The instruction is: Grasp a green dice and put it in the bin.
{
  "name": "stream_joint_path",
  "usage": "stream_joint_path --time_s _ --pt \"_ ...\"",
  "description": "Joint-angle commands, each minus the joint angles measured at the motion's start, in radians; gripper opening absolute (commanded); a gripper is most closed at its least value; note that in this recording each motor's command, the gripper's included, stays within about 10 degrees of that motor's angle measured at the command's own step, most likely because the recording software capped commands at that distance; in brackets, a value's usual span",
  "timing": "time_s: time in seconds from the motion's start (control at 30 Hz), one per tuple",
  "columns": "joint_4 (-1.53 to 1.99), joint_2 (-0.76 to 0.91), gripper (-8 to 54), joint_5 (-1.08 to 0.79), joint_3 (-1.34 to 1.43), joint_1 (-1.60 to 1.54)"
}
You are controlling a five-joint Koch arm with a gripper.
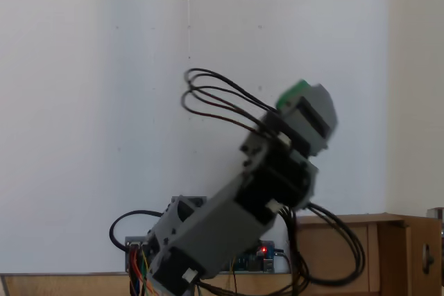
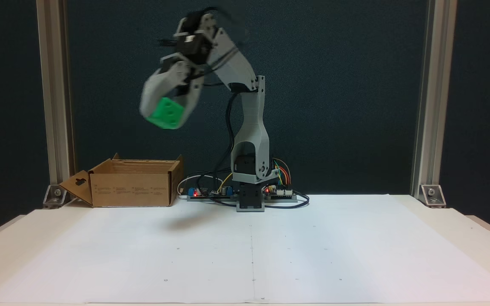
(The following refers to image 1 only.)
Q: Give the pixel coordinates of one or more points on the brown cardboard box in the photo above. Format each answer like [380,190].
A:
[392,258]

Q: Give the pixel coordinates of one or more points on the small circuit board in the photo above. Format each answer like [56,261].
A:
[137,245]

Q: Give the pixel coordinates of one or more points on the green dice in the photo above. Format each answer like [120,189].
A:
[289,96]

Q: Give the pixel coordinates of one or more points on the grey board mounting plate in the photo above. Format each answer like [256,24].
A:
[127,239]

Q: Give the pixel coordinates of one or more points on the grey teardrop gripper finger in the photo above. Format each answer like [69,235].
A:
[326,109]

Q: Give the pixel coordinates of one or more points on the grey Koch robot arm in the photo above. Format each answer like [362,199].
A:
[222,226]

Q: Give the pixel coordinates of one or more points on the blue circuit board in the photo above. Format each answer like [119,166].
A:
[256,261]

